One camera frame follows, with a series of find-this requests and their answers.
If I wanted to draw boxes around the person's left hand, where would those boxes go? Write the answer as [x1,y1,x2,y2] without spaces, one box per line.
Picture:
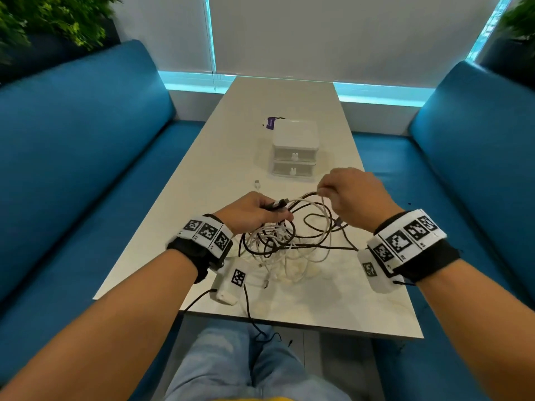
[213,190,295,237]

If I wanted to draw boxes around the person's right hand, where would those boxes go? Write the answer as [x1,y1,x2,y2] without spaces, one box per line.
[316,167,406,230]

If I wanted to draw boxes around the tangle of white cables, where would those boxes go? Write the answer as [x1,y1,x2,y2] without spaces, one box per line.
[242,179,348,288]

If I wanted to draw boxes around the black USB cable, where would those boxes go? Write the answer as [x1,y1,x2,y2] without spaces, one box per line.
[292,190,359,252]
[238,198,293,344]

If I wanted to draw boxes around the white mini drawer box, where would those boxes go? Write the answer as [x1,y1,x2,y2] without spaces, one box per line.
[271,119,320,178]

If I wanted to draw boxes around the person's right forearm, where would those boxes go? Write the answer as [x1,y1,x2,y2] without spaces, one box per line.
[416,258,535,401]

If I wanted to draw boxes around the person's left forearm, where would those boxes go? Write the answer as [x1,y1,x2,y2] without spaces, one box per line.
[0,248,200,401]

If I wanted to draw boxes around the dark planter box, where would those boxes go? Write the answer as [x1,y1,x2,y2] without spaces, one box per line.
[0,20,122,84]

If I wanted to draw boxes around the black marker wristband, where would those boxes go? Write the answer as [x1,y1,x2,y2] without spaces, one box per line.
[166,213,234,285]
[367,208,461,285]

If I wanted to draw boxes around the blue sofa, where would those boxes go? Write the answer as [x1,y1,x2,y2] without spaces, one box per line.
[0,39,206,389]
[353,60,535,401]

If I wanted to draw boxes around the blue jeans legs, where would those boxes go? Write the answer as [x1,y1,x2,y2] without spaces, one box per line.
[163,319,352,401]

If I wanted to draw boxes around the white roller blind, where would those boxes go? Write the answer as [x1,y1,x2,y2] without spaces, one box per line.
[207,0,504,88]
[113,0,216,74]

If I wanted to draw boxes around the green plant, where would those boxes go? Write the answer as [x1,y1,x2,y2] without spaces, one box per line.
[499,0,535,38]
[0,0,122,63]

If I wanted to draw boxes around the black camera cable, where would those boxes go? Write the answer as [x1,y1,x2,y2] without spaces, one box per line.
[183,287,218,313]

